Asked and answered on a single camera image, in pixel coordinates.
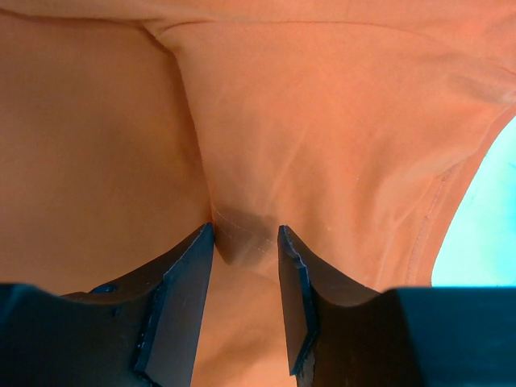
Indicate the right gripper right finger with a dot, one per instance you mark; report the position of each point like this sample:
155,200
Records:
341,333

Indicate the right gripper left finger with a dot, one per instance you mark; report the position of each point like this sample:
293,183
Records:
141,329

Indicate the orange t shirt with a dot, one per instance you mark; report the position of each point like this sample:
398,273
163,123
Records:
127,124

